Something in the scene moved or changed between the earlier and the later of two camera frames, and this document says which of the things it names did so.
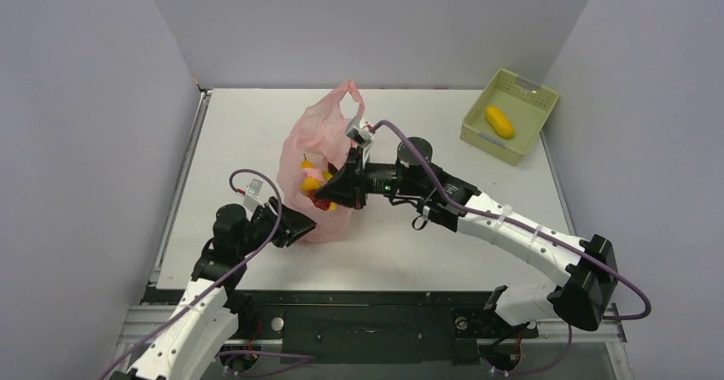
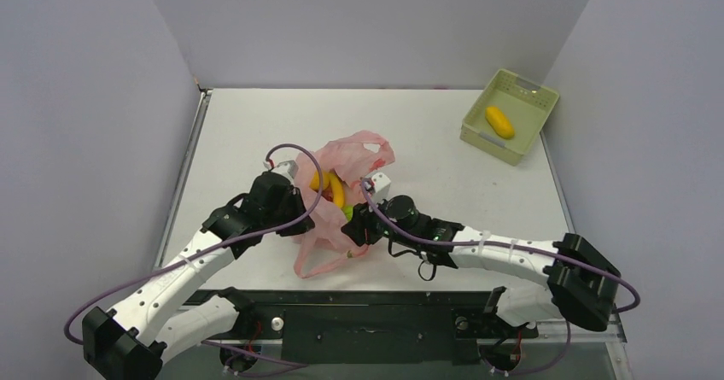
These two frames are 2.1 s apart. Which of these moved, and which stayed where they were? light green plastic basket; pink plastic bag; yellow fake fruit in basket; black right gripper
Moved: black right gripper; pink plastic bag
Stayed: yellow fake fruit in basket; light green plastic basket
